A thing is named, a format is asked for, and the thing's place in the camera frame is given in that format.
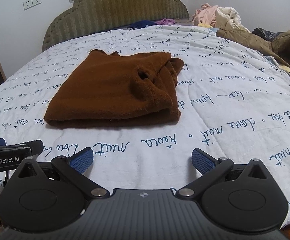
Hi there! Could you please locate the dark blue cloth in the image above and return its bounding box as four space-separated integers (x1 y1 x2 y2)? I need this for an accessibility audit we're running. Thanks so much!
127 20 158 29

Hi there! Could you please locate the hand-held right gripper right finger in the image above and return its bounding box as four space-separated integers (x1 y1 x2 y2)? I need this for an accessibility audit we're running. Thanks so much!
176 147 269 201

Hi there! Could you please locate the black plastic bag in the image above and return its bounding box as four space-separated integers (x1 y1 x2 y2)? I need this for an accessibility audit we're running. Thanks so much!
252 27 285 42

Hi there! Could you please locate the brown knitted sweater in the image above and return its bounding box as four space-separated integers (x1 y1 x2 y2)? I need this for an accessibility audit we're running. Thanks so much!
44 49 184 129

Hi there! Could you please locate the pink clothes pile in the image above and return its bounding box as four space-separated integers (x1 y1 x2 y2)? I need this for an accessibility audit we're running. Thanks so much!
192 4 221 27

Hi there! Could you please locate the purple cloth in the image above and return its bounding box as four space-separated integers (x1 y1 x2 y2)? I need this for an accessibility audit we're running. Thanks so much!
156 18 179 26

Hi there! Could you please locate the olive padded headboard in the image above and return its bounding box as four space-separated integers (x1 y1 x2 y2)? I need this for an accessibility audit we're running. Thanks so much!
42 0 190 52

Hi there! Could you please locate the cream quilted jacket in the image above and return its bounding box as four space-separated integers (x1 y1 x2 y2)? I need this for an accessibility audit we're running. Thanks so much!
211 6 250 33

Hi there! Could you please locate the olive jacket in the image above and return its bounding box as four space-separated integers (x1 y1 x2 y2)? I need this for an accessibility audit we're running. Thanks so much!
216 26 290 80

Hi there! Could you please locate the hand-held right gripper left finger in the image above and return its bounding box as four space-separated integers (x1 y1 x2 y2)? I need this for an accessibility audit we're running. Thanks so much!
16 147 110 201

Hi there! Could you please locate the white script-printed bed quilt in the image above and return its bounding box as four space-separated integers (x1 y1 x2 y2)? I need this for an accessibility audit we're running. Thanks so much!
0 24 290 230

